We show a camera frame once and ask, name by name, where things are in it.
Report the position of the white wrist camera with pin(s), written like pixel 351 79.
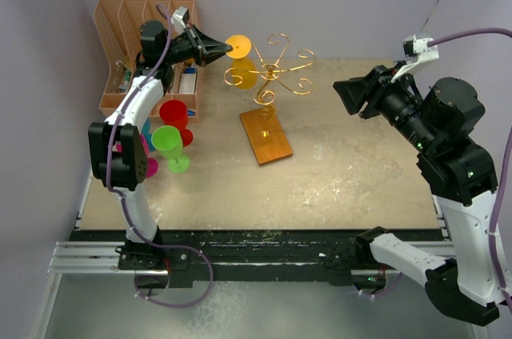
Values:
pixel 419 52
pixel 180 19

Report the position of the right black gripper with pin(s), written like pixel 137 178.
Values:
pixel 373 87

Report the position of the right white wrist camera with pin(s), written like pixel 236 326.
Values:
pixel 419 52

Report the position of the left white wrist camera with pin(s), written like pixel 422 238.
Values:
pixel 180 19

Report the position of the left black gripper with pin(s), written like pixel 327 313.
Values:
pixel 205 49

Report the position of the blue plastic wine glass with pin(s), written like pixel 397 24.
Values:
pixel 146 135

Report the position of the orange plastic wine glass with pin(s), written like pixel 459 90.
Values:
pixel 241 74

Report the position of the green plastic wine glass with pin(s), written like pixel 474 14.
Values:
pixel 168 142

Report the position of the gold wire glass rack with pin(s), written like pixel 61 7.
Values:
pixel 271 71

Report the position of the pink plastic wine glass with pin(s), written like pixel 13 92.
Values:
pixel 151 164

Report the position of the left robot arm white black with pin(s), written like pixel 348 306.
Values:
pixel 117 154

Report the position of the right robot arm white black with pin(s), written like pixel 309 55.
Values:
pixel 461 175

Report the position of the white blue box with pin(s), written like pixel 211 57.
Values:
pixel 188 81

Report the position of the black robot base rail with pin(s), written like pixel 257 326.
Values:
pixel 297 255

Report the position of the red plastic wine glass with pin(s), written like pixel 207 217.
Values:
pixel 174 113

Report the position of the wooden rack base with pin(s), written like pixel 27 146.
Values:
pixel 266 135

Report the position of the peach plastic file organizer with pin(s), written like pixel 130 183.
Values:
pixel 118 24

